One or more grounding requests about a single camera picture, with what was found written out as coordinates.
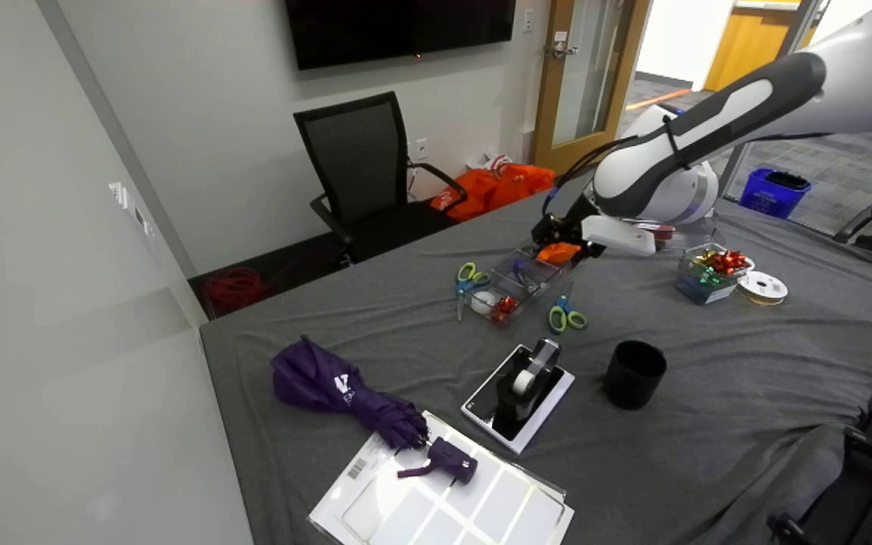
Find black cylindrical cup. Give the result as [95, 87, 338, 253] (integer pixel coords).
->
[602, 339, 665, 409]

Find clear box of bows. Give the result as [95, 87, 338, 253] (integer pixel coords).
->
[674, 241, 755, 305]

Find red cable coil floor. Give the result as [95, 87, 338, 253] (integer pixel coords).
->
[202, 267, 268, 315]

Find blue recycling bin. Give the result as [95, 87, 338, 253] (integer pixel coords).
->
[739, 169, 810, 217]

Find wall mounted black television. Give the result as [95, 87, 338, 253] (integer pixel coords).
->
[285, 0, 515, 69]

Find grey table cloth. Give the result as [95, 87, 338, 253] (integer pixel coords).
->
[202, 201, 872, 545]

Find green blue scissors far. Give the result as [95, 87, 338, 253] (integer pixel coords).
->
[453, 262, 486, 297]

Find black tape dispenser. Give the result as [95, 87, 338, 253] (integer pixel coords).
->
[494, 339, 561, 440]

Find purple folded umbrella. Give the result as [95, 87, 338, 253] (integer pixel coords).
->
[271, 336, 479, 486]

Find wooden glass door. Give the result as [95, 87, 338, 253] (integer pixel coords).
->
[530, 0, 650, 169]

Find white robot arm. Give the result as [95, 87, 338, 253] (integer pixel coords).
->
[530, 10, 872, 258]

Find green blue scissors near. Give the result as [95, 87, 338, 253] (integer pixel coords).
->
[544, 294, 586, 334]

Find orange plastic bag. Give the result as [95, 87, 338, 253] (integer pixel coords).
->
[431, 165, 557, 221]

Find white label sheet stack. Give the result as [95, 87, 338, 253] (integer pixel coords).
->
[310, 413, 574, 545]

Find red gift bow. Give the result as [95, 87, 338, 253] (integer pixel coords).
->
[490, 297, 522, 325]

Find clear plastic container left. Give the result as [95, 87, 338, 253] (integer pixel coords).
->
[453, 248, 562, 325]

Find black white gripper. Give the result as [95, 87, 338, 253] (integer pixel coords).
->
[530, 198, 662, 258]

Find orange tissue paper ball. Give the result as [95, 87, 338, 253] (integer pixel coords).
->
[537, 241, 582, 267]

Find white ribbon spool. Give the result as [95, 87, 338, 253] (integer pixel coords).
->
[735, 271, 788, 305]

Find green blue scissors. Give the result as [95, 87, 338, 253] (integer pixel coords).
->
[453, 262, 486, 297]
[544, 294, 586, 334]

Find black mesh office chair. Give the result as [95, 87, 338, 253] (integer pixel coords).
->
[293, 90, 467, 264]

